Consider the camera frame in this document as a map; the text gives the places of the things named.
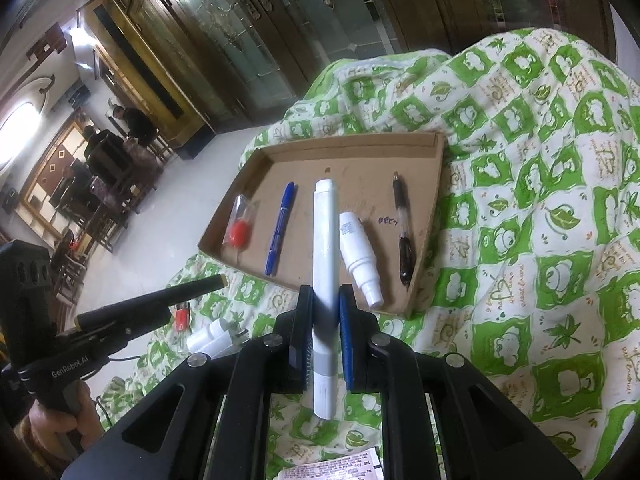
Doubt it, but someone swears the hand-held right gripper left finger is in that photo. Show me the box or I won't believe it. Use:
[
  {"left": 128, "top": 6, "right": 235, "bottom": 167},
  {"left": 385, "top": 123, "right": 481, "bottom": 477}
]
[{"left": 60, "top": 284, "right": 315, "bottom": 480}]

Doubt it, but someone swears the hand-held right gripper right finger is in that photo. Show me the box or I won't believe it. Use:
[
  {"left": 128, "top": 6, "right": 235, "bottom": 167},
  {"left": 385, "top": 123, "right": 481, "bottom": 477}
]
[{"left": 339, "top": 284, "right": 583, "bottom": 480}]

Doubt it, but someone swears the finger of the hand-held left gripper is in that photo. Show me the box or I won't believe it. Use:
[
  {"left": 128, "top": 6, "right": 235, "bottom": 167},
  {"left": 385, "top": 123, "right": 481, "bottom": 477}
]
[{"left": 75, "top": 274, "right": 227, "bottom": 346}]

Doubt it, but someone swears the white charger adapter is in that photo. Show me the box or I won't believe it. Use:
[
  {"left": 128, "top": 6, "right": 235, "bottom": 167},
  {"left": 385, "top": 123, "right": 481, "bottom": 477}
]
[{"left": 209, "top": 318, "right": 251, "bottom": 360}]

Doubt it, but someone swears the white spray bottle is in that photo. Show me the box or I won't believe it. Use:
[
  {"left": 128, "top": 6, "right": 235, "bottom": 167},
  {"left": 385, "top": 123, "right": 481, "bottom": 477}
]
[{"left": 338, "top": 211, "right": 386, "bottom": 310}]

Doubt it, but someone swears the blue marker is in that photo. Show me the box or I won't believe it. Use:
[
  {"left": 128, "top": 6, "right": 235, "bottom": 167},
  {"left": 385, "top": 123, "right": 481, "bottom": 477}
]
[{"left": 264, "top": 182, "right": 297, "bottom": 277}]

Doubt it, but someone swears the white marker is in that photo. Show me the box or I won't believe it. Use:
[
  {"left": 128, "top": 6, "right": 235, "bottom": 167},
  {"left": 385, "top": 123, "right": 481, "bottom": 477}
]
[{"left": 309, "top": 178, "right": 342, "bottom": 420}]

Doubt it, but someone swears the black clear pen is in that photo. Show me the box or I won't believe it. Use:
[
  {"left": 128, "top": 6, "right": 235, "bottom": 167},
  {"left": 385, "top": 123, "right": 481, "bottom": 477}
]
[{"left": 392, "top": 171, "right": 416, "bottom": 286}]

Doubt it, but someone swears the red item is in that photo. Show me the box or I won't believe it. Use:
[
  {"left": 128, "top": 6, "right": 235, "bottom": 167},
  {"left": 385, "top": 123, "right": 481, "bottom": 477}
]
[{"left": 223, "top": 194, "right": 261, "bottom": 252}]

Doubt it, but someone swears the white tube with printed label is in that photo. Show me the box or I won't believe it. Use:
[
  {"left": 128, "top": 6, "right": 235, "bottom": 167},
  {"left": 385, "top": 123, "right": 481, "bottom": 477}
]
[{"left": 277, "top": 447, "right": 386, "bottom": 480}]

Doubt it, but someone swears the brown cardboard tray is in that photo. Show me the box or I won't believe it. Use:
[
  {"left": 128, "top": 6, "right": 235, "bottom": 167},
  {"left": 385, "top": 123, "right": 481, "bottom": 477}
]
[{"left": 197, "top": 131, "right": 447, "bottom": 320}]

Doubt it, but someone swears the person's left forearm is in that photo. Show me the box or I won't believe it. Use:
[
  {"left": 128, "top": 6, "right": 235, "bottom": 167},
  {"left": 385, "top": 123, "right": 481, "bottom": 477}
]
[{"left": 12, "top": 422, "right": 76, "bottom": 480}]

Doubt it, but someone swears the person's left hand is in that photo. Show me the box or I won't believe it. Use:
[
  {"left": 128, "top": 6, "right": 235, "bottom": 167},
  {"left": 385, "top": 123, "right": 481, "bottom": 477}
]
[{"left": 27, "top": 382, "right": 104, "bottom": 453}]

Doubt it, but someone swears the wooden framed patterned screen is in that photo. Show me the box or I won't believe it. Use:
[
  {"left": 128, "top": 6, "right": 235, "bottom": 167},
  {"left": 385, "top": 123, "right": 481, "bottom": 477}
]
[{"left": 22, "top": 115, "right": 98, "bottom": 241}]

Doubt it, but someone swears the row of wooden chairs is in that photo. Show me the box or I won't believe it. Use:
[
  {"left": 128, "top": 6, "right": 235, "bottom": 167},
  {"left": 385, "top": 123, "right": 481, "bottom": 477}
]
[{"left": 47, "top": 130, "right": 176, "bottom": 306}]

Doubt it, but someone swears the oval bright window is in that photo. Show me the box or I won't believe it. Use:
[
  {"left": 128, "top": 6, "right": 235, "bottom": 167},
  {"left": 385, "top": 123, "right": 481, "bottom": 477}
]
[{"left": 0, "top": 75, "right": 56, "bottom": 171}]

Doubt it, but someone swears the green white printed blanket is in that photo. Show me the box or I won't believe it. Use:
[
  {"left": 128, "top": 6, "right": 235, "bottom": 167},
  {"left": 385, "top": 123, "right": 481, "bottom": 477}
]
[{"left": 95, "top": 27, "right": 640, "bottom": 480}]

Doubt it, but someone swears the golden wooden cabinet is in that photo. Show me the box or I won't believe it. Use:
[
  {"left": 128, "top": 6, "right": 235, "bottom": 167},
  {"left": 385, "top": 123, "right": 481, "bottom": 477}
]
[{"left": 79, "top": 0, "right": 217, "bottom": 161}]

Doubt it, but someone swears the wooden glass door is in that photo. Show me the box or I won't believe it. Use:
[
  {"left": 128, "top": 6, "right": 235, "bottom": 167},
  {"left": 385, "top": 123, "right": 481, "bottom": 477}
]
[{"left": 107, "top": 0, "right": 616, "bottom": 136}]

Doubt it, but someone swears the black cable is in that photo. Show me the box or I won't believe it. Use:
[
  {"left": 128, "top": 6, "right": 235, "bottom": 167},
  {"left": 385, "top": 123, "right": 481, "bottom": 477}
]
[{"left": 95, "top": 352, "right": 148, "bottom": 431}]

